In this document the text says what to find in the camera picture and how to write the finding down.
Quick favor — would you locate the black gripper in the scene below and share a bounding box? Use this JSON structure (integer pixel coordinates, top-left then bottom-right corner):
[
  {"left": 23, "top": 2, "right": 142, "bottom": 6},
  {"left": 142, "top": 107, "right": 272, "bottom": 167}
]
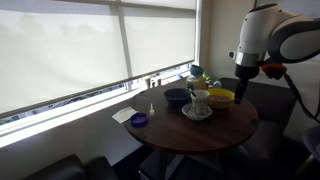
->
[{"left": 234, "top": 65, "right": 259, "bottom": 104}]

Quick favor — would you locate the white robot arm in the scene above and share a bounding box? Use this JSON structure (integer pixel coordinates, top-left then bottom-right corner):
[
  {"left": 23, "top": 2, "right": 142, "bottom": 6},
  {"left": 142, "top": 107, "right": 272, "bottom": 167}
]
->
[{"left": 228, "top": 4, "right": 320, "bottom": 104}]

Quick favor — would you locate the yellow bowl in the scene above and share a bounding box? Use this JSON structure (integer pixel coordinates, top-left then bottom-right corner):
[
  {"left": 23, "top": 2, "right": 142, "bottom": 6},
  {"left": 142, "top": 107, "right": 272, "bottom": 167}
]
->
[{"left": 208, "top": 88, "right": 234, "bottom": 109}]

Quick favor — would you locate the dark blue bowl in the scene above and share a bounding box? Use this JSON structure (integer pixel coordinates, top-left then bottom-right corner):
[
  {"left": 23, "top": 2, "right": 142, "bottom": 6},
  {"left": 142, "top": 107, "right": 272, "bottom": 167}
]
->
[{"left": 164, "top": 88, "right": 191, "bottom": 108}]

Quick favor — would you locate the green item on windowsill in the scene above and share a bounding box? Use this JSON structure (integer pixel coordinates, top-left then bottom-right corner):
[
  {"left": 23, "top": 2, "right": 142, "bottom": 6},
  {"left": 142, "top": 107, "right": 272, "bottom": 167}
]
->
[{"left": 203, "top": 72, "right": 222, "bottom": 88}]

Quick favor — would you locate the dark armchair behind table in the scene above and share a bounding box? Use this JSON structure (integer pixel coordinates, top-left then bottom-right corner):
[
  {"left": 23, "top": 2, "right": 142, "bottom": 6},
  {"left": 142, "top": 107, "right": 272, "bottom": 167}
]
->
[{"left": 221, "top": 82, "right": 296, "bottom": 167}]

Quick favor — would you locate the patterned white mug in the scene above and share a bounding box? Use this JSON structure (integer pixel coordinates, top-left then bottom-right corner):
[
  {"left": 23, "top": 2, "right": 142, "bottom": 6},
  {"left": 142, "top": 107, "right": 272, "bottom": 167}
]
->
[{"left": 191, "top": 90, "right": 210, "bottom": 113}]

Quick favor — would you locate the patterned saucer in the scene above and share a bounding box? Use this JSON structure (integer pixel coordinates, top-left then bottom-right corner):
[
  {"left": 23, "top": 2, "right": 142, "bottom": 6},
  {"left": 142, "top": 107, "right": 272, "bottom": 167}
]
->
[{"left": 181, "top": 103, "right": 213, "bottom": 121}]

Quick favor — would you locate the round wooden table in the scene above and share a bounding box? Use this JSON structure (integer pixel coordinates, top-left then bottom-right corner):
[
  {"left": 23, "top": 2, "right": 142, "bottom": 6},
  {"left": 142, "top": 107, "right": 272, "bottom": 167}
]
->
[{"left": 123, "top": 78, "right": 260, "bottom": 180}]

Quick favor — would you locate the small white bottle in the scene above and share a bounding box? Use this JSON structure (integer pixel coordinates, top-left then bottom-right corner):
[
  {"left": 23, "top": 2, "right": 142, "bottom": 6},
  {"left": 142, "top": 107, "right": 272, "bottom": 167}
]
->
[{"left": 149, "top": 103, "right": 155, "bottom": 116}]

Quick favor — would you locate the blue round lid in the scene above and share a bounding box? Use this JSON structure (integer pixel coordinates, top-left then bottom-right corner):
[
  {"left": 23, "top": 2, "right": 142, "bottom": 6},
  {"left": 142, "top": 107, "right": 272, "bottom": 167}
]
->
[{"left": 130, "top": 112, "right": 148, "bottom": 128}]

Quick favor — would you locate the white paper napkin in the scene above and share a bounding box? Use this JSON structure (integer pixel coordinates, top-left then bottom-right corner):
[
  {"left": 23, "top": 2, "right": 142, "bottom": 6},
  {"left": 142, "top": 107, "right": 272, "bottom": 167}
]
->
[{"left": 112, "top": 107, "right": 136, "bottom": 123}]

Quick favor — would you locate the black chair lower left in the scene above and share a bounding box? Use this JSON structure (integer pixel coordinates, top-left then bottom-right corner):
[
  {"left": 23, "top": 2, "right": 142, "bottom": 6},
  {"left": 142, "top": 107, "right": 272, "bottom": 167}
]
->
[{"left": 23, "top": 154, "right": 119, "bottom": 180}]

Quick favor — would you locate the white roller blind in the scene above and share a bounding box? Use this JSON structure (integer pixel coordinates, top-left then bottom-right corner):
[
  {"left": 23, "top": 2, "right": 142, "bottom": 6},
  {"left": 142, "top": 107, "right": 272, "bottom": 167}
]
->
[{"left": 0, "top": 0, "right": 197, "bottom": 116}]

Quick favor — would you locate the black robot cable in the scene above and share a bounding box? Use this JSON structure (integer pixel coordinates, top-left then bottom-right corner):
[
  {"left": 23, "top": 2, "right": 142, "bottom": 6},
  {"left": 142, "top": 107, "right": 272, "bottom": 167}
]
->
[{"left": 283, "top": 72, "right": 320, "bottom": 124}]

